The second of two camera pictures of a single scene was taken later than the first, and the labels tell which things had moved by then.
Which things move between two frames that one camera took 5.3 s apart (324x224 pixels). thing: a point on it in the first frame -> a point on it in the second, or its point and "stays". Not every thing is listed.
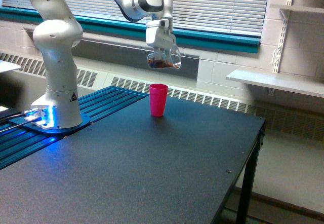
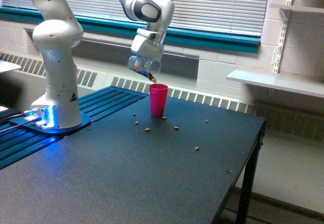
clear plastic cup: [165, 58] -> [150, 67]
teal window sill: [212, 38] stays
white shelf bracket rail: [285, 14] stays
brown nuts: [161, 64] -> [151, 76]
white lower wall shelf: [310, 85] stays
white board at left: [5, 66] stays
